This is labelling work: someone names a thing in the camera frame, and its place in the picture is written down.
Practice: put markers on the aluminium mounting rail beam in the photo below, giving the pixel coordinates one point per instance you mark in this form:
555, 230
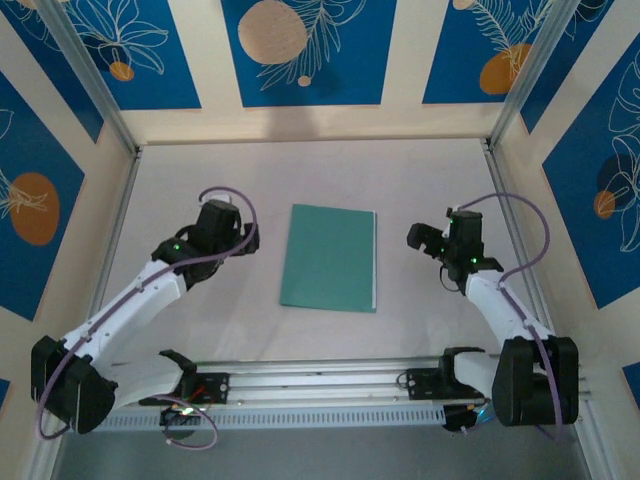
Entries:
320, 385

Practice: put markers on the aluminium corner post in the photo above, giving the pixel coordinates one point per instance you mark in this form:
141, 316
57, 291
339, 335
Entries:
530, 75
90, 75

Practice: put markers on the aluminium side rail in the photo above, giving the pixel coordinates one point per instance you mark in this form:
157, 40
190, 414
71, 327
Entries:
498, 175
112, 240

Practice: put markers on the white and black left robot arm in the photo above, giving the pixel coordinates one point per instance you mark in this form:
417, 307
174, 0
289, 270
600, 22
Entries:
130, 300

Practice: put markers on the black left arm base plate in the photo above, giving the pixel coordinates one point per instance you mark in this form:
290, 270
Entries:
217, 387

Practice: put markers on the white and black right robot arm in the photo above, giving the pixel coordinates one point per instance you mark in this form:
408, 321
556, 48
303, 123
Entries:
505, 310

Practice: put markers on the green paper folder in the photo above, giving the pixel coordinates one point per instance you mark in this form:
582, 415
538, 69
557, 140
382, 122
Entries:
327, 257

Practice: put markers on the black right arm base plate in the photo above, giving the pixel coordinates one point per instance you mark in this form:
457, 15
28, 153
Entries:
422, 385

